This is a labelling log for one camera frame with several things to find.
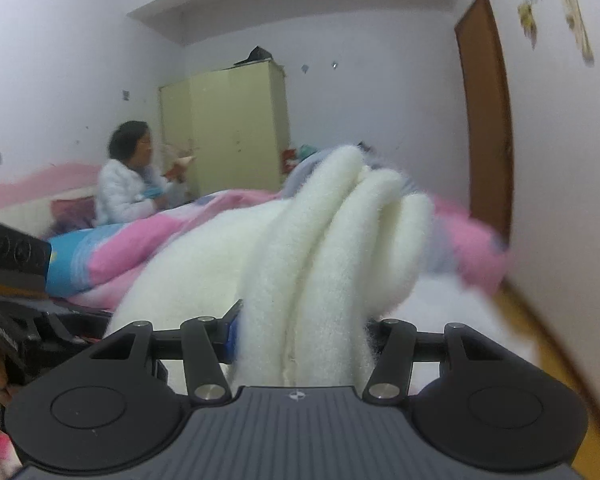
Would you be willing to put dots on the cream wardrobe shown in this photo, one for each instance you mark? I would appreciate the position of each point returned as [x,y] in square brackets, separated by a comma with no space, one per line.
[230,130]

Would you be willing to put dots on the brown wooden door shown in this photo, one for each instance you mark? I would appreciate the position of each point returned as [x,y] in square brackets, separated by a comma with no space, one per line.
[487,125]

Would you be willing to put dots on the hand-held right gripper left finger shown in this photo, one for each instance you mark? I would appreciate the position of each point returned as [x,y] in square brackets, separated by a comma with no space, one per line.
[202,355]

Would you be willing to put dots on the pink grey floral quilt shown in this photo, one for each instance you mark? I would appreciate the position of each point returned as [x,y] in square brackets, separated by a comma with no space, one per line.
[190,230]

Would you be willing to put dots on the white fleece sweater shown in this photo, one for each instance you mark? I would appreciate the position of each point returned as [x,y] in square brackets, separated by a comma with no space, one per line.
[290,270]

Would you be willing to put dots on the wall hook rack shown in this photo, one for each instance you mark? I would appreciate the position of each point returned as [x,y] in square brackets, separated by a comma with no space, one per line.
[555,15]

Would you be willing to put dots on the cluttered desk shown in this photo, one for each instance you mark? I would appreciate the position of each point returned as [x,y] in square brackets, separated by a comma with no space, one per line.
[300,156]

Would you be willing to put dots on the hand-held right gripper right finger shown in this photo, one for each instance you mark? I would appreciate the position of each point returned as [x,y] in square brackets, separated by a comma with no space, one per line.
[394,355]

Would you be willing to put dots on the black bag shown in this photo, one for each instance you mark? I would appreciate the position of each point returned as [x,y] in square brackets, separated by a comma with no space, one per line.
[255,55]

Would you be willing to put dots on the blue striped pillow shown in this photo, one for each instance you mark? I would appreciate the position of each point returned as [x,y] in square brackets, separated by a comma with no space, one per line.
[70,265]

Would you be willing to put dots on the pink white headboard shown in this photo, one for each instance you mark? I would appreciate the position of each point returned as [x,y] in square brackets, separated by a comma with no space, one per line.
[25,192]

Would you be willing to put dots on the maroon pillow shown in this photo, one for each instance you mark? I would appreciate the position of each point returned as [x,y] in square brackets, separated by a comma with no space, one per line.
[72,212]

